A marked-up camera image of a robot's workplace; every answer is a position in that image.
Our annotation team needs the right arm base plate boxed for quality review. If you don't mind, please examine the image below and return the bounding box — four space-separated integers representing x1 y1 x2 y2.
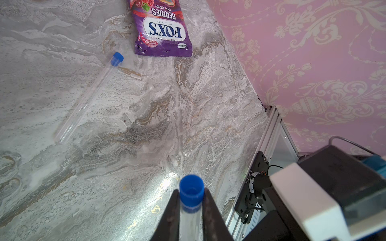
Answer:
235 151 269 224

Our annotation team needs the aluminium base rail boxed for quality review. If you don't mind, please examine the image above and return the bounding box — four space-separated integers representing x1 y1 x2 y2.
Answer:
226 106 299 241

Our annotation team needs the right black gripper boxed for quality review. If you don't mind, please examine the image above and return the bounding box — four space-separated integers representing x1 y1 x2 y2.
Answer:
202 177 302 241

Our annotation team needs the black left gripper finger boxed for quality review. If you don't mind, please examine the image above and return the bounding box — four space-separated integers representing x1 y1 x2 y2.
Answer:
150 189 181 241

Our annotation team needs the purple candy bag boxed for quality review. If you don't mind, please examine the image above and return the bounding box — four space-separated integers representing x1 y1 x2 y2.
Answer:
128 0 193 57

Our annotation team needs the test tube blue cap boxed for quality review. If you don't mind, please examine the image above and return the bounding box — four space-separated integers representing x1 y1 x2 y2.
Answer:
54 52 124 144
178 174 206 241

